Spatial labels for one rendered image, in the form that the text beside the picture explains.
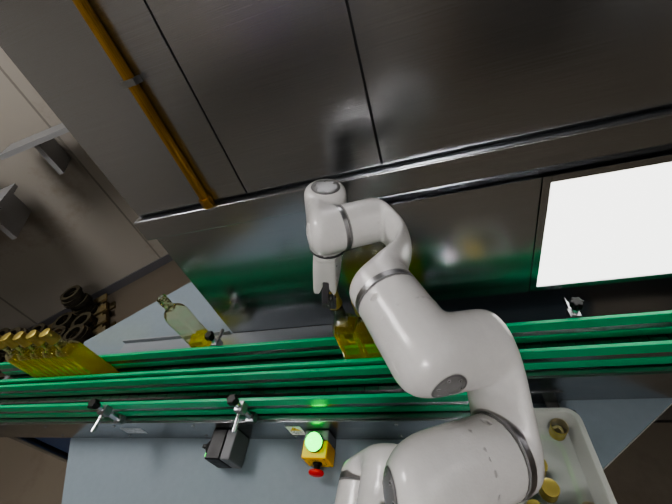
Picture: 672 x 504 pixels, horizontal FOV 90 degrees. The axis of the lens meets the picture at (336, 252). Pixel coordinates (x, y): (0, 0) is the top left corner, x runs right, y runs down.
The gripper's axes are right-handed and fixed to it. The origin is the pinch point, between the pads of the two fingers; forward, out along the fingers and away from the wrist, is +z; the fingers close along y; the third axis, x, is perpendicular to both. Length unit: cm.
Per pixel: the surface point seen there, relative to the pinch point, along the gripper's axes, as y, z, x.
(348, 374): 6.4, 23.9, 4.9
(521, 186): -13.2, -22.8, 37.3
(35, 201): -140, 87, -261
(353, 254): -12.1, -1.9, 4.1
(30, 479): 19, 172, -184
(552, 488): 25, 25, 50
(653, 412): 7, 24, 78
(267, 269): -14.2, 8.4, -20.5
